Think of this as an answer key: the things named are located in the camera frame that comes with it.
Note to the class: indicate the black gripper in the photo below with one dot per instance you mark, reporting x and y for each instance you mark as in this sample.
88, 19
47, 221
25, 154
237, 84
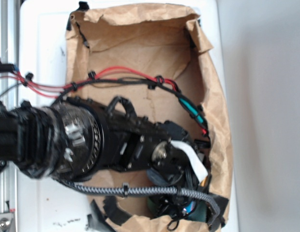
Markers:
179, 206

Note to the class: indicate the blue microfiber cloth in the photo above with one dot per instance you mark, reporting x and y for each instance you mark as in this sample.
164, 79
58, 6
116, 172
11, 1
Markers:
199, 213

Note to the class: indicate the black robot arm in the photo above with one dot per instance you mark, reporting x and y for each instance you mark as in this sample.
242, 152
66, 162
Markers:
72, 140

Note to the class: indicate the green dimpled ball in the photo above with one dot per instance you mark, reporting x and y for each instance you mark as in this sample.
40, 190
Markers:
151, 206

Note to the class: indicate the brown paper bag tray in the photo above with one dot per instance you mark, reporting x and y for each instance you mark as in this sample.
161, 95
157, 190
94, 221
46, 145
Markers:
155, 39

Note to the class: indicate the white plastic bin lid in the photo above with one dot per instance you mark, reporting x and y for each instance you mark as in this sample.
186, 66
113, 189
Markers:
45, 205

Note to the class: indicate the silver corner bracket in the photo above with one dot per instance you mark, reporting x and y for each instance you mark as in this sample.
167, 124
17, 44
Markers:
7, 222

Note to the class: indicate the aluminium frame rail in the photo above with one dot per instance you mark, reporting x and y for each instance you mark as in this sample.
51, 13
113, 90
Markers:
9, 53

